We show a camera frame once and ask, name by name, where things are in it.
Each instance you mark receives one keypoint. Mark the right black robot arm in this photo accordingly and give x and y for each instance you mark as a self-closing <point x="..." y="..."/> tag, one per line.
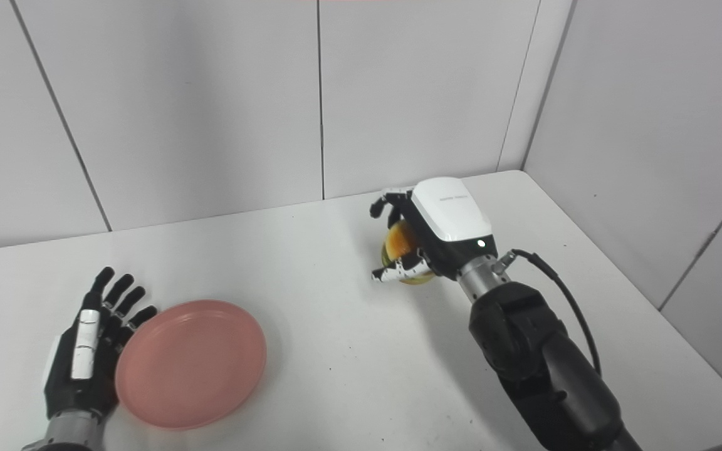
<point x="543" y="363"/>

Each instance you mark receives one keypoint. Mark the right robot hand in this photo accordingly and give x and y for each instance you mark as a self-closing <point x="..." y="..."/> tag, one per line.
<point x="442" y="228"/>

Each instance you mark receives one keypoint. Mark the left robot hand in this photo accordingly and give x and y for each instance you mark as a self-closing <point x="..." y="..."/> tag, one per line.
<point x="85" y="363"/>

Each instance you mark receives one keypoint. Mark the toy hamburger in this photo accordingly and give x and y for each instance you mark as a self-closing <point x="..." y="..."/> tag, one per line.
<point x="400" y="247"/>

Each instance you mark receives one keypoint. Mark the pink plate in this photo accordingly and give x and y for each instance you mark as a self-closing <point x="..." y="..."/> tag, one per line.
<point x="191" y="363"/>

